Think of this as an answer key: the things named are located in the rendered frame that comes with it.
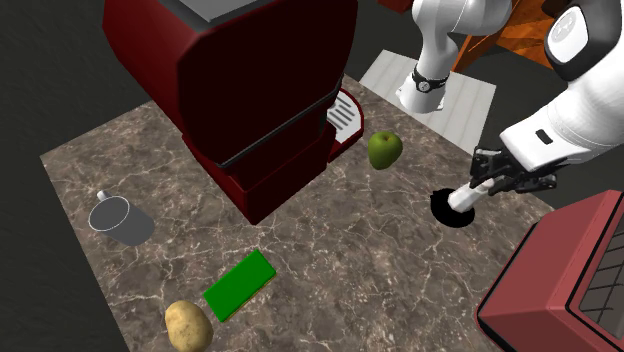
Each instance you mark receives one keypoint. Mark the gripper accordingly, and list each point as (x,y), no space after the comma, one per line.
(521,170)

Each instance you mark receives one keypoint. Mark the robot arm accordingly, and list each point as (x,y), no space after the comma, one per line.
(580,112)

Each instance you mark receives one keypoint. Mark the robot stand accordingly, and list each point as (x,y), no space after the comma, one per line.
(470,109)

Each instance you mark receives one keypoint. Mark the red toaster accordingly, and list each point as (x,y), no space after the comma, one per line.
(541,287)

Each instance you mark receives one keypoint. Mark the green apple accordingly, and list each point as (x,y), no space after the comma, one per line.
(384,150)

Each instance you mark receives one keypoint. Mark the orange wooden furniture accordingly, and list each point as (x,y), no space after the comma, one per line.
(526,36)

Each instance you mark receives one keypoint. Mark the dark red coffee machine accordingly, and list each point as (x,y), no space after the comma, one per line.
(253,97)

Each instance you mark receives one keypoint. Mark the green sponge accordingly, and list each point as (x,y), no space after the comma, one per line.
(238,285)

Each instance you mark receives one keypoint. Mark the potato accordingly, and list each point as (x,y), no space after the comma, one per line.
(187,327)

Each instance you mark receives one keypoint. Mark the grey mug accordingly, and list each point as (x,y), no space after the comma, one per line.
(122,222)

